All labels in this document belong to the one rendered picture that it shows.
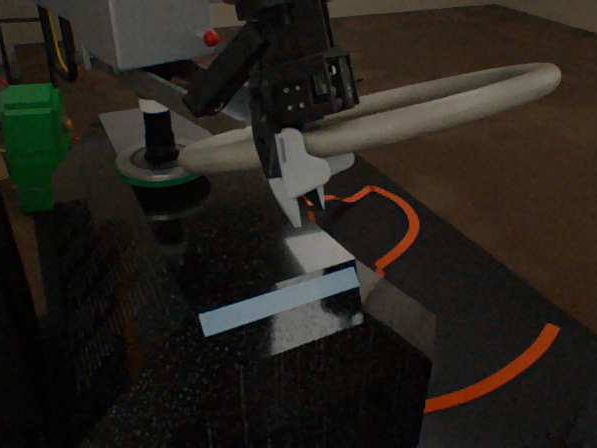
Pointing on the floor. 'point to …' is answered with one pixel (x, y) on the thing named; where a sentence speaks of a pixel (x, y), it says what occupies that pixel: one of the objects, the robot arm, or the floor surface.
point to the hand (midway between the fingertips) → (301, 207)
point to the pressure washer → (33, 134)
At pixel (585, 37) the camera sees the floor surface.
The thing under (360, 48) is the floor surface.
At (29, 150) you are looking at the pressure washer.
